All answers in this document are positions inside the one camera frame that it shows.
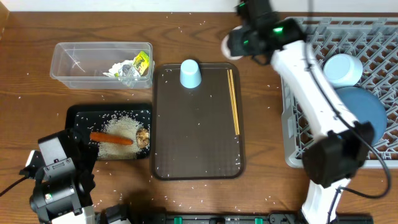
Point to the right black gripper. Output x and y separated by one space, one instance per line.
237 48

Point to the pale pink cup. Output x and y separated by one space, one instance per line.
227 49

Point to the wooden chopstick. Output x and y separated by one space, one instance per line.
230 96
233 102

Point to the light blue rice bowl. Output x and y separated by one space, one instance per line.
343 70

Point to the light blue cup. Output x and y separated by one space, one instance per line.
190 75

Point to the dark blue plate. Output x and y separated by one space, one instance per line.
366 107

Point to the green foil snack wrapper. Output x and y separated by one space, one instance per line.
141 62

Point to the white napkin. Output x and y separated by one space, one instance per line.
124 72

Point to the orange carrot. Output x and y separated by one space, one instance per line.
109 138

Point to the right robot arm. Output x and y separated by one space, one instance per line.
339 147

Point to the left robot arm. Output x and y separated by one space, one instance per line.
63 172

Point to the grey dishwasher rack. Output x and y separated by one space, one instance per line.
373 40

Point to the black waste tray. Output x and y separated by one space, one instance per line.
92 118

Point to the brown serving tray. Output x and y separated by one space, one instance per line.
192 130

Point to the brown food scrap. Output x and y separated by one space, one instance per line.
142 138

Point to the white rice pile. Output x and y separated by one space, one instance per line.
126 127

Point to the clear plastic bin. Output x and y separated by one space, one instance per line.
80 65

